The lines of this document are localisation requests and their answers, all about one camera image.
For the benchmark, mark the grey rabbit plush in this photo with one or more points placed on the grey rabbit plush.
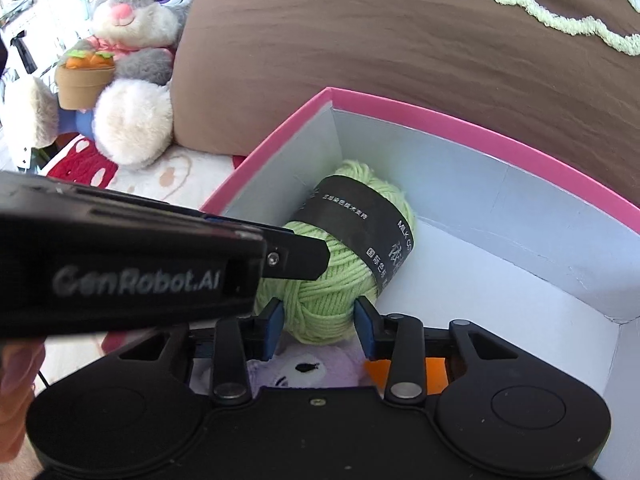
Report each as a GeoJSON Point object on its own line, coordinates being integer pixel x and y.
{"type": "Point", "coordinates": [135, 20]}

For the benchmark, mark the pink cardboard box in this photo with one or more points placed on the pink cardboard box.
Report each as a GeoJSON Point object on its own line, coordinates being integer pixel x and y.
{"type": "Point", "coordinates": [500, 270]}

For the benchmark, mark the brown embroidered pillow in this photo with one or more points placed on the brown embroidered pillow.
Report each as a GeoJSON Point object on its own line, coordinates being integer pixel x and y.
{"type": "Point", "coordinates": [350, 35]}

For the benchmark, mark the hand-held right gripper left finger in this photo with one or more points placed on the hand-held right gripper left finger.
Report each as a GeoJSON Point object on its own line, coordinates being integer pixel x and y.
{"type": "Point", "coordinates": [274, 327]}

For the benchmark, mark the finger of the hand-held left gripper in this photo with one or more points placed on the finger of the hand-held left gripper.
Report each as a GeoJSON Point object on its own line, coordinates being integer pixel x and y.
{"type": "Point", "coordinates": [300, 257]}

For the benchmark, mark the bear print blanket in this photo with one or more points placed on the bear print blanket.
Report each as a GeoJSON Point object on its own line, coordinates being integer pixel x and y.
{"type": "Point", "coordinates": [175, 170]}

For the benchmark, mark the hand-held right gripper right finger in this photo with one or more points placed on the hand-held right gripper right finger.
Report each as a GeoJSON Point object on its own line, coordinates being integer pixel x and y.
{"type": "Point", "coordinates": [364, 330]}

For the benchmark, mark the purple plush toy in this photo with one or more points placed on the purple plush toy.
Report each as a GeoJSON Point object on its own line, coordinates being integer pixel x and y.
{"type": "Point", "coordinates": [325, 365]}

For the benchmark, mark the green yarn ball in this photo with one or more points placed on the green yarn ball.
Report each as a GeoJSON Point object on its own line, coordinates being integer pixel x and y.
{"type": "Point", "coordinates": [320, 300]}

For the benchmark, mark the person's left hand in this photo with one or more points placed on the person's left hand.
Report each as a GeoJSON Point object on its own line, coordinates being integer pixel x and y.
{"type": "Point", "coordinates": [17, 375]}

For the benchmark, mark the small orange ball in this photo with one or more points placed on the small orange ball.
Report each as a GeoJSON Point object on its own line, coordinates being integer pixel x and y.
{"type": "Point", "coordinates": [377, 372]}

